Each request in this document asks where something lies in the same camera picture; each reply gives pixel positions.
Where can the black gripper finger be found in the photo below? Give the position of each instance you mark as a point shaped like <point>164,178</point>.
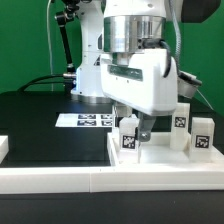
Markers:
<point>116,117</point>
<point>145,126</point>

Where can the white square table top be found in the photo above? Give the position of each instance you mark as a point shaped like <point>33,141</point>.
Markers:
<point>157,152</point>

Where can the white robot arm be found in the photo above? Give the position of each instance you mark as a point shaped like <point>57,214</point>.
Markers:
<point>137,68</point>

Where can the white sheet with tags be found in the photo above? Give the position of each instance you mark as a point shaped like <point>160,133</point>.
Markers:
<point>76,120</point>

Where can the white front fence bar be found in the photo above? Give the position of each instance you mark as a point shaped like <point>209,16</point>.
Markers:
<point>111,179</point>

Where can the white fence bar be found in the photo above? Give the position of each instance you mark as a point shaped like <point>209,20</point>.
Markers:
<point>4,148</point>
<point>111,179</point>

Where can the white left fence bar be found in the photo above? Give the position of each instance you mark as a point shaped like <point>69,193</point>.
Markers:
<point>4,148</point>

